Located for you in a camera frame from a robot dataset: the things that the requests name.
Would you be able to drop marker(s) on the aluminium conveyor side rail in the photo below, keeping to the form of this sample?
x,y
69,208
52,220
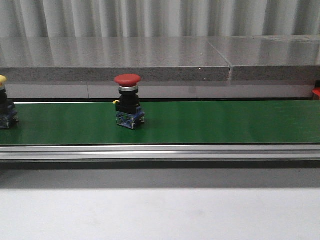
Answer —
x,y
116,153

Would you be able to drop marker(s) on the grey stone slab left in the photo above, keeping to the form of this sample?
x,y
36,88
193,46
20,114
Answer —
x,y
100,59

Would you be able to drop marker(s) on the grey stone slab right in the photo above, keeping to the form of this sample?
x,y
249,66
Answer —
x,y
286,58

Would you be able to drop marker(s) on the white pleated curtain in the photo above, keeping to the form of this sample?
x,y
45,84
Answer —
x,y
158,18

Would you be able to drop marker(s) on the white panel below slabs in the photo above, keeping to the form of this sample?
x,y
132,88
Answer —
x,y
109,90

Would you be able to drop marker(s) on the green conveyor belt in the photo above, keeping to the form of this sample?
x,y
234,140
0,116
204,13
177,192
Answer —
x,y
173,122

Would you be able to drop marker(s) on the red plastic part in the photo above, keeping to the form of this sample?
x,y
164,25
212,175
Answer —
x,y
316,94

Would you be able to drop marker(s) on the grey stone slab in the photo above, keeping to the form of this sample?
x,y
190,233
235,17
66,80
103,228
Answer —
x,y
286,58
100,59

